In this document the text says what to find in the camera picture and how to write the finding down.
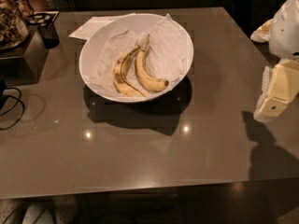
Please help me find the black cable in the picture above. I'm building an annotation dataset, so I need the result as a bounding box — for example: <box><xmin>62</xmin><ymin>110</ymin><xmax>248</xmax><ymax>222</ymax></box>
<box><xmin>0</xmin><ymin>86</ymin><xmax>26</xmax><ymax>132</ymax></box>

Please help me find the dark box stand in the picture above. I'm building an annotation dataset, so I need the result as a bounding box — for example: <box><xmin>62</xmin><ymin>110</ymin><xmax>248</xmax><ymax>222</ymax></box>
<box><xmin>0</xmin><ymin>26</ymin><xmax>49</xmax><ymax>86</ymax></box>

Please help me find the white bowl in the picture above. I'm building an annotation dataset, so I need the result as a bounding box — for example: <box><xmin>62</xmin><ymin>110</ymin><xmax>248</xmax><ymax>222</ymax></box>
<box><xmin>78</xmin><ymin>12</ymin><xmax>194</xmax><ymax>104</ymax></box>

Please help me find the black cup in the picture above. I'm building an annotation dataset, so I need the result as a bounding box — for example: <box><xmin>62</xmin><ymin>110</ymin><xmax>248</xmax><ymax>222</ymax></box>
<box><xmin>38</xmin><ymin>24</ymin><xmax>60</xmax><ymax>49</ymax></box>

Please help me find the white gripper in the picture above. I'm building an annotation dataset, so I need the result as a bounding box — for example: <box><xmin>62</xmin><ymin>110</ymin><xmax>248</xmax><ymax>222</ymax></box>
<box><xmin>250</xmin><ymin>0</ymin><xmax>299</xmax><ymax>122</ymax></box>

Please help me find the white paper sheet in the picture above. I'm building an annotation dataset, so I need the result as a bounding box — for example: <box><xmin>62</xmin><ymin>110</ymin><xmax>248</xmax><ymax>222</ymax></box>
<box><xmin>69</xmin><ymin>13</ymin><xmax>135</xmax><ymax>40</ymax></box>

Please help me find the yellow banana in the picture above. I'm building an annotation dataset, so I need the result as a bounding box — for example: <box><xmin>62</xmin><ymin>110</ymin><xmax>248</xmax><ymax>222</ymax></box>
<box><xmin>135</xmin><ymin>35</ymin><xmax>169</xmax><ymax>92</ymax></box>
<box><xmin>113</xmin><ymin>45</ymin><xmax>144</xmax><ymax>97</ymax></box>

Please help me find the glass jar with snacks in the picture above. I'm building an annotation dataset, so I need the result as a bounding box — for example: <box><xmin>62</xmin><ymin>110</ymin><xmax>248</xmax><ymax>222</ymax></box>
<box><xmin>0</xmin><ymin>0</ymin><xmax>29</xmax><ymax>51</ymax></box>

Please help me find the white paper napkin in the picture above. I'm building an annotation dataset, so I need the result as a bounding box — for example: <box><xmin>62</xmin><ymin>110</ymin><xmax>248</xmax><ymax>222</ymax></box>
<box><xmin>88</xmin><ymin>13</ymin><xmax>190</xmax><ymax>99</ymax></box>

